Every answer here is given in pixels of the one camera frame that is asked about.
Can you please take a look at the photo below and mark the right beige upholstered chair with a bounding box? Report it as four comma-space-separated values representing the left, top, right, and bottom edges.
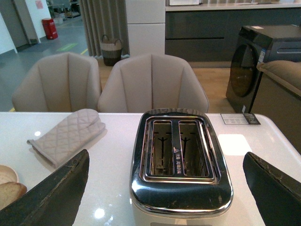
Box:
98, 54, 209, 113

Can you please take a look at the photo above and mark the black front-load washing machine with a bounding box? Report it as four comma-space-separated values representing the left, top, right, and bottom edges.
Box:
226, 25, 301, 113

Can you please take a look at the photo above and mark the red bin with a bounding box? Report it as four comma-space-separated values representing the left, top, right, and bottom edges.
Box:
41, 18, 58, 40

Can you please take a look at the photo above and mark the white countertop appliance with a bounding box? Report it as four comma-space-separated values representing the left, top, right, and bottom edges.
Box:
169, 0, 203, 6

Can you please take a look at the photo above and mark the beige round plate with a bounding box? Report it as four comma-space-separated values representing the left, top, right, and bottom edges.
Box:
0, 165, 19, 184

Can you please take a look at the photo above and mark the white tall cabinet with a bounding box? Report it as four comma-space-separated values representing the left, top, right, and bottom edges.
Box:
125, 0, 166, 57

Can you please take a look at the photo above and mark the dark grey kitchen counter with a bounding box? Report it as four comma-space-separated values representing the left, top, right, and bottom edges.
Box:
165, 4, 301, 62

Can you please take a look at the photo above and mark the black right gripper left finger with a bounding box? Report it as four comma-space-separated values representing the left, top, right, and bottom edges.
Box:
0, 149, 89, 226

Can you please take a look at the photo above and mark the bread slice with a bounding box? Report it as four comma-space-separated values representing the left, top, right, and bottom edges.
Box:
0, 182, 27, 210

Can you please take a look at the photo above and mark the beige sofa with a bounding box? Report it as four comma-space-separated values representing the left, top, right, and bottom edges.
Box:
251, 60, 301, 152

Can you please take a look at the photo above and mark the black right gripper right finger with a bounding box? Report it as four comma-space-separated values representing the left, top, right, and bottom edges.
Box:
243, 152, 301, 226

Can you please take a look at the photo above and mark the grey quilted oven mitt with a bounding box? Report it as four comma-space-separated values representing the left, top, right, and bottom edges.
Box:
27, 109, 105, 168

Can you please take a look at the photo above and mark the left beige upholstered chair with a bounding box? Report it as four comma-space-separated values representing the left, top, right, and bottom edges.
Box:
12, 52, 102, 112

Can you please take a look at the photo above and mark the chrome two-slot toaster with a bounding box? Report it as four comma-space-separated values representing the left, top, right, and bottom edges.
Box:
129, 108, 234, 226

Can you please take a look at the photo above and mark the black and white label card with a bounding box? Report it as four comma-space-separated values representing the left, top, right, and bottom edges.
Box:
221, 113, 260, 125

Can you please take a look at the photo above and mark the grey curtain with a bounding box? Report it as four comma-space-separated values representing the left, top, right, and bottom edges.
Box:
79, 0, 129, 57

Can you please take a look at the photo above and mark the woven laundry basket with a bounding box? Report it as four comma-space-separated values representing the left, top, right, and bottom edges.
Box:
100, 34, 122, 66

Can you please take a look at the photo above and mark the beige upholstered chair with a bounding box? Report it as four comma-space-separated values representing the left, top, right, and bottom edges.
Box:
98, 54, 209, 113
12, 52, 102, 112

